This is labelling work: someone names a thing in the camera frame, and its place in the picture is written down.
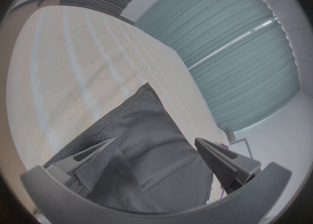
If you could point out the blue-green curtain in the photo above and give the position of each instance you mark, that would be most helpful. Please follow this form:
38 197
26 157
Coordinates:
249 78
195 15

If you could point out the purple satin garment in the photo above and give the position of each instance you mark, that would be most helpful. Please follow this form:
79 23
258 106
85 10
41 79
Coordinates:
224 145

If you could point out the bed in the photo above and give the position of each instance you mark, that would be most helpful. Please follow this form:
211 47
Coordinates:
85 66

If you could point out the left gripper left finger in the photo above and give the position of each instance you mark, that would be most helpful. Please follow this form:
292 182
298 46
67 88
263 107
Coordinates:
93 164

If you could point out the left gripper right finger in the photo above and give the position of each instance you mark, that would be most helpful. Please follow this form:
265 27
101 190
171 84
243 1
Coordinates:
225 164

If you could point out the black T-shirt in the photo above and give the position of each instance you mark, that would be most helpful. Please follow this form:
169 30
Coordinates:
151 140

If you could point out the grey bedside table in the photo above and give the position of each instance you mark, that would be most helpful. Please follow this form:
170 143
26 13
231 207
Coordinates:
231 132

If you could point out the white printed pillow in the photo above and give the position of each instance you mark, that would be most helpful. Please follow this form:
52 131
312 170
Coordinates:
223 136

